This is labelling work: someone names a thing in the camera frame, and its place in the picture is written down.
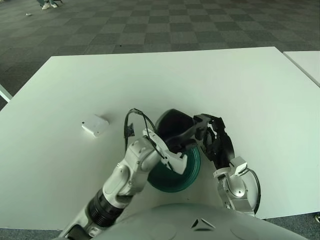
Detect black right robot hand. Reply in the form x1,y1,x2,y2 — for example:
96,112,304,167
203,114,235,169

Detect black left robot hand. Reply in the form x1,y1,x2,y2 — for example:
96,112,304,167
153,108,211,176

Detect white wall charger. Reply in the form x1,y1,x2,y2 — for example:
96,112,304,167
81,114,110,138

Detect round green plate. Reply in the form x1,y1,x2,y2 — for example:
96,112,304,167
147,146,202,194

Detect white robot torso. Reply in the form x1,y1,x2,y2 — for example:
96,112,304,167
98,202,305,240

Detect white side table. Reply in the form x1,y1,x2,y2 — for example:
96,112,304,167
283,49,320,88

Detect white table with grey edge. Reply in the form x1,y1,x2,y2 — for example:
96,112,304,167
0,84,13,104

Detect person legs with white sneakers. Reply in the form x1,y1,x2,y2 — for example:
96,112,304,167
37,0,61,10

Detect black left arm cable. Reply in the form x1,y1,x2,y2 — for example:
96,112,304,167
122,108,167,161

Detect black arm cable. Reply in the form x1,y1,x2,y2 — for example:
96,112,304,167
122,108,167,161
246,167,262,213

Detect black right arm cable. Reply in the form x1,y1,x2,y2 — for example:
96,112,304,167
246,167,262,213

